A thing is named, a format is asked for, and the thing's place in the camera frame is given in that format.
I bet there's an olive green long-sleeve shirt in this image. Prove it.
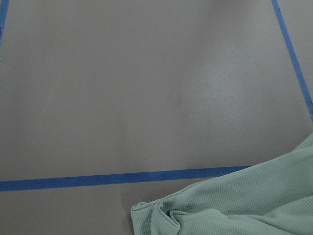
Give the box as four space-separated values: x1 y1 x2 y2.
131 136 313 235

